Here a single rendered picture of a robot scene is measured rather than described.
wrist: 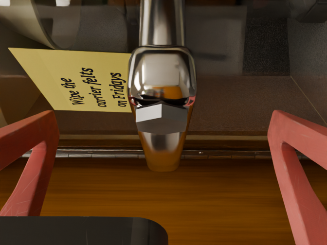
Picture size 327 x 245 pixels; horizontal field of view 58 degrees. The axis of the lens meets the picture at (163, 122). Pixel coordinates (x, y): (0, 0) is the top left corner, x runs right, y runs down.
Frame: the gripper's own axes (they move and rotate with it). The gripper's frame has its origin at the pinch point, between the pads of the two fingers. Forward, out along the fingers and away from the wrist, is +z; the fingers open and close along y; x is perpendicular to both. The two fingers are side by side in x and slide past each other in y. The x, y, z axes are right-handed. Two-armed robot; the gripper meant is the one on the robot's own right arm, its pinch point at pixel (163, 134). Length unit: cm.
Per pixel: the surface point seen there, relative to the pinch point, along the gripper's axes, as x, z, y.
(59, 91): 1.1, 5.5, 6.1
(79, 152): 13.9, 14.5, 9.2
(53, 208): 20.3, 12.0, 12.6
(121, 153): 14.2, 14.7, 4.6
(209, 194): 20.3, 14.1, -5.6
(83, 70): -1.0, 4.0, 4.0
